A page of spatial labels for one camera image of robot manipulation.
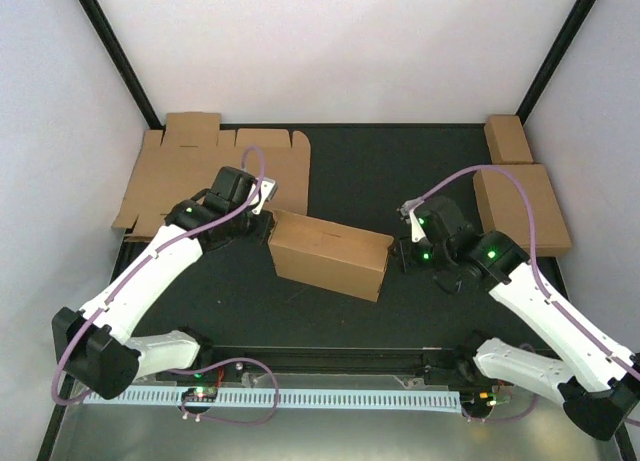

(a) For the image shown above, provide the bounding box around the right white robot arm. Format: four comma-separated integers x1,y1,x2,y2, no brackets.
392,196,639,441

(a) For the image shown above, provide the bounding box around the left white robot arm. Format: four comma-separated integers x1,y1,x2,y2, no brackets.
52,166,277,399

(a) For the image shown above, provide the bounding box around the large folded cardboard box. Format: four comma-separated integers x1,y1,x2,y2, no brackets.
473,164,572,257

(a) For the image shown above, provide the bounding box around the small folded cardboard box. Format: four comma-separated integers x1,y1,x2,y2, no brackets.
484,114,534,164

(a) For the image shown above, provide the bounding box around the flat cardboard blank stack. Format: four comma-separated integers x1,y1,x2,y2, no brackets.
112,112,311,240

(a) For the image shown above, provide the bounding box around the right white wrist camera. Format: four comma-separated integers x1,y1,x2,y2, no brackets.
398,198,426,243

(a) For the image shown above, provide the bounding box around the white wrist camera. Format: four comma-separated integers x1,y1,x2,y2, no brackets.
250,178,278,215
398,198,426,243

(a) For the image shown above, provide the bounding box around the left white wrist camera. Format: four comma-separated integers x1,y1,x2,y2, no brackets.
250,178,278,215

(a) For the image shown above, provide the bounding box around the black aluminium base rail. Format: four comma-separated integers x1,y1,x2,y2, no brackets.
154,344,501,382

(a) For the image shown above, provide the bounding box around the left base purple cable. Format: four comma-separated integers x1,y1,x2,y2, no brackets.
179,358,280,425

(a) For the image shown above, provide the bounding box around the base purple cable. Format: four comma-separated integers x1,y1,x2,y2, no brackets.
179,358,280,425
460,343,541,425

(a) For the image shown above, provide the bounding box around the white slotted cable duct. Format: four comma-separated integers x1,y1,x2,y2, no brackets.
84,385,462,414

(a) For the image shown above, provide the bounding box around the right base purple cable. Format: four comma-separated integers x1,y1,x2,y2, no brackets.
460,343,541,425

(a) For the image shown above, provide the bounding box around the left black frame post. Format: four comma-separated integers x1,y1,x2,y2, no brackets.
77,0,164,130

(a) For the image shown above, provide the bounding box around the black frame post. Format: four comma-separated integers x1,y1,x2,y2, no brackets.
515,0,597,125
77,0,164,130

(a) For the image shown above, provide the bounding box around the right black frame post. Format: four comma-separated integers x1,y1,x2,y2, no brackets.
515,0,597,125

